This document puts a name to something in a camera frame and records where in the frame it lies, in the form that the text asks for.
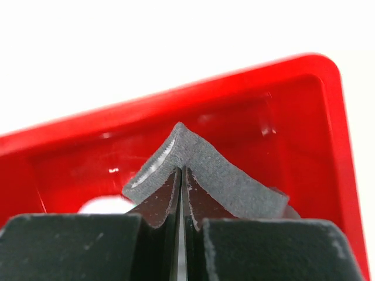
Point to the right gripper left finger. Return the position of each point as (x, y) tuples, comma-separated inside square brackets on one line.
[(141, 244)]

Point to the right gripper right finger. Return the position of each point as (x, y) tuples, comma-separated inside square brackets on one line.
[(220, 246)]

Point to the red plastic tray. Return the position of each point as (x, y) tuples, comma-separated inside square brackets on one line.
[(283, 123)]

